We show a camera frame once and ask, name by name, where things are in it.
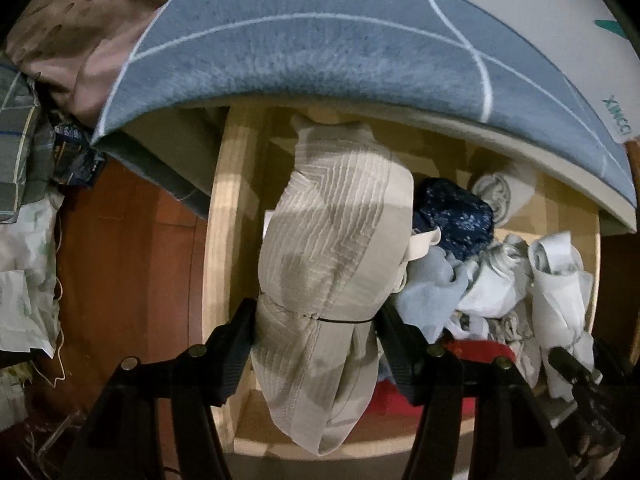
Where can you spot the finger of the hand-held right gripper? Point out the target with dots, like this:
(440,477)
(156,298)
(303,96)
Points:
(570,365)

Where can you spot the plaid cloth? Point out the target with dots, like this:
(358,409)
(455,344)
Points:
(20,150)

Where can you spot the red underwear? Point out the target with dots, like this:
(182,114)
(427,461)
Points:
(480,352)

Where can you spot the pile of clothes on floor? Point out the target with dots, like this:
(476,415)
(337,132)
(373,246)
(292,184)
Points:
(25,285)

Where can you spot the navy printed underwear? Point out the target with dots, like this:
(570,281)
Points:
(450,215)

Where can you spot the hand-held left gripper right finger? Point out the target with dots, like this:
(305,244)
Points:
(400,360)

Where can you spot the grey towel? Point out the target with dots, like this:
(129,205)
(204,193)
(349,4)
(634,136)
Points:
(505,190)

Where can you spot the brown printed cloth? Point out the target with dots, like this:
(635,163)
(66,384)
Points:
(75,35)

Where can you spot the blue printed packet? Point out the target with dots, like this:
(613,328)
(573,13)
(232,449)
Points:
(75,160)

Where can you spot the white underwear with grey trim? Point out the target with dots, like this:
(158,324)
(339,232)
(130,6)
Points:
(490,285)

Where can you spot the beige striped underwear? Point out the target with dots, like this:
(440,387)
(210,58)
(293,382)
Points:
(325,240)

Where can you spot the white mattress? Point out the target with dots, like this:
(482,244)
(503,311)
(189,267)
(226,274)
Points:
(540,5)

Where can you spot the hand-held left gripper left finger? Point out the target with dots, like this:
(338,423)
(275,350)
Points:
(235,360)

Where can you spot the light blue underwear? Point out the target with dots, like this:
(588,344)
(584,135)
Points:
(425,290)

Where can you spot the wooden drawer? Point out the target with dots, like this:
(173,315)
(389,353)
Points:
(235,220)

